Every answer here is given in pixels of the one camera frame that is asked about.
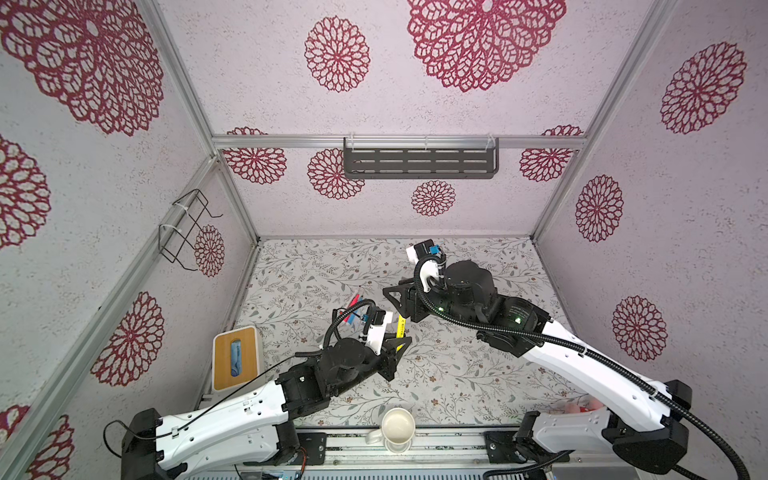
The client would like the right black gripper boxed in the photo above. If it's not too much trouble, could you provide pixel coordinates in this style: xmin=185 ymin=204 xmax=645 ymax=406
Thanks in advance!
xmin=384 ymin=273 xmax=485 ymax=335

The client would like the yellow highlighter pen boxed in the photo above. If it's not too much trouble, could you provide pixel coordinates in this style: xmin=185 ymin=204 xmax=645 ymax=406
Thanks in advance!
xmin=396 ymin=315 xmax=407 ymax=339

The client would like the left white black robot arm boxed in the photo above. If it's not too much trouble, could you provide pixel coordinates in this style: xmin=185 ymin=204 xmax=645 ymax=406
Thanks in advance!
xmin=120 ymin=334 xmax=412 ymax=479

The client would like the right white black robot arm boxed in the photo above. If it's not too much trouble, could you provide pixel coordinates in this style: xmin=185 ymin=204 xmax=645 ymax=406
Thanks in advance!
xmin=383 ymin=260 xmax=691 ymax=475

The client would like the white ceramic mug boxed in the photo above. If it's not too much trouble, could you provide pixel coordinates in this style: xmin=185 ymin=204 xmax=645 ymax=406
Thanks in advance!
xmin=365 ymin=407 xmax=416 ymax=454

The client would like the pink plush toy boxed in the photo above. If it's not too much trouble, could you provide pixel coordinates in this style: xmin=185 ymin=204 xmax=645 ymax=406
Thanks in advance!
xmin=562 ymin=399 xmax=604 ymax=414

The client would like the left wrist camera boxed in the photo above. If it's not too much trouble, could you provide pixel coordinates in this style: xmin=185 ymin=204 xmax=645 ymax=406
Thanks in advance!
xmin=363 ymin=306 xmax=393 ymax=355

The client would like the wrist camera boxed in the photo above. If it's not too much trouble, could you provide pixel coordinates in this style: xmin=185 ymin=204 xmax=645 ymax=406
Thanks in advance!
xmin=363 ymin=306 xmax=393 ymax=355
xmin=406 ymin=239 xmax=446 ymax=293

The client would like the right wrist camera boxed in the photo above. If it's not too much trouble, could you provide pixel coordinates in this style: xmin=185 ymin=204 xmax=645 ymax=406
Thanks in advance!
xmin=406 ymin=239 xmax=446 ymax=293

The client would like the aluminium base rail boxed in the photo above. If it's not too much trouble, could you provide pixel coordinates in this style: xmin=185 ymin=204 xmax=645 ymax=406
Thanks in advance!
xmin=185 ymin=427 xmax=607 ymax=480

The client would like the dark grey wall shelf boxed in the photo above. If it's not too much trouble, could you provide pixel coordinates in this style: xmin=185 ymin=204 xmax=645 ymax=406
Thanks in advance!
xmin=342 ymin=138 xmax=499 ymax=180

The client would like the black wire wall rack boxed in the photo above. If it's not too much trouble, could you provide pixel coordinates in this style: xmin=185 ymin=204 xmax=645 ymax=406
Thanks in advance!
xmin=156 ymin=188 xmax=222 ymax=272

